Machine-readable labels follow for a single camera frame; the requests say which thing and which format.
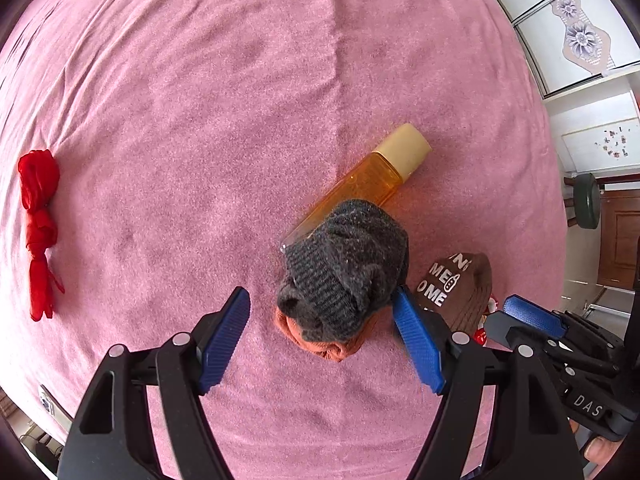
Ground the red snack wrapper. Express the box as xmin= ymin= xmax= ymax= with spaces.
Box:
xmin=473 ymin=295 xmax=499 ymax=346

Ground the pink bed sheet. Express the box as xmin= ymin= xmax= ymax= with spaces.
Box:
xmin=1 ymin=0 xmax=566 ymax=479

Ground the green round stool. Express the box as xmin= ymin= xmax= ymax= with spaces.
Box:
xmin=563 ymin=174 xmax=601 ymax=230

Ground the orange liquid bottle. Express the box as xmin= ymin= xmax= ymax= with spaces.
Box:
xmin=280 ymin=124 xmax=432 ymax=252

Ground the person's right hand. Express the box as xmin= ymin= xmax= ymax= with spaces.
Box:
xmin=578 ymin=436 xmax=623 ymax=479

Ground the white floral cabinet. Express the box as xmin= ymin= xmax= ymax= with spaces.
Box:
xmin=544 ymin=70 xmax=639 ymax=177

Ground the white sliding wardrobe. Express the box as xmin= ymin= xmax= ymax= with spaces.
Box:
xmin=498 ymin=0 xmax=639 ymax=98

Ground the dark grey knit sock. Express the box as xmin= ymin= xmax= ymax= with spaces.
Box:
xmin=277 ymin=200 xmax=409 ymax=340

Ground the brown printed sock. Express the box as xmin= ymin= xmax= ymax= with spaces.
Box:
xmin=414 ymin=252 xmax=497 ymax=337

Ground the brown wooden door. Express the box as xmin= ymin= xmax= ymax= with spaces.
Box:
xmin=598 ymin=190 xmax=640 ymax=290

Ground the rust orange sock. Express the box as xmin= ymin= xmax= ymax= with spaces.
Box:
xmin=274 ymin=308 xmax=390 ymax=363

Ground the white smartphone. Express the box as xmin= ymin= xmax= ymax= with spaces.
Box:
xmin=38 ymin=385 xmax=73 ymax=434

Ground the red knotted rope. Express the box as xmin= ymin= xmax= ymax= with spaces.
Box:
xmin=17 ymin=148 xmax=66 ymax=323

